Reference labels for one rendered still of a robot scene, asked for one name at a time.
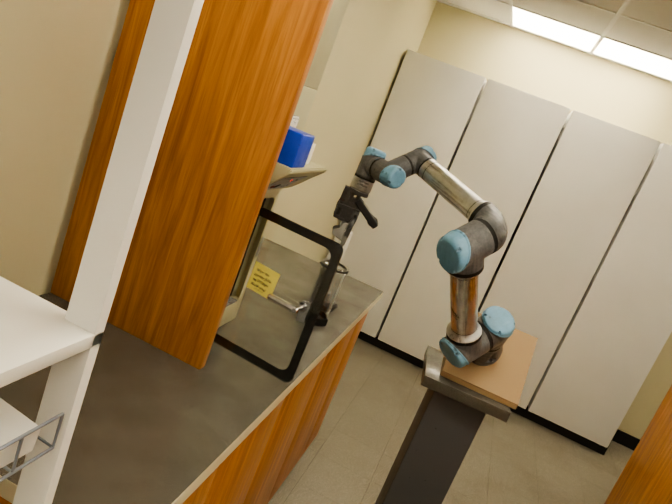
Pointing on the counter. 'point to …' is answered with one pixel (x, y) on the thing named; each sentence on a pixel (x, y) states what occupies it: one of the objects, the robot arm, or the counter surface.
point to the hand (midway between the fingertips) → (342, 244)
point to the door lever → (287, 304)
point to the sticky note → (262, 280)
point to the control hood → (296, 172)
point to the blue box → (296, 148)
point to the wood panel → (198, 166)
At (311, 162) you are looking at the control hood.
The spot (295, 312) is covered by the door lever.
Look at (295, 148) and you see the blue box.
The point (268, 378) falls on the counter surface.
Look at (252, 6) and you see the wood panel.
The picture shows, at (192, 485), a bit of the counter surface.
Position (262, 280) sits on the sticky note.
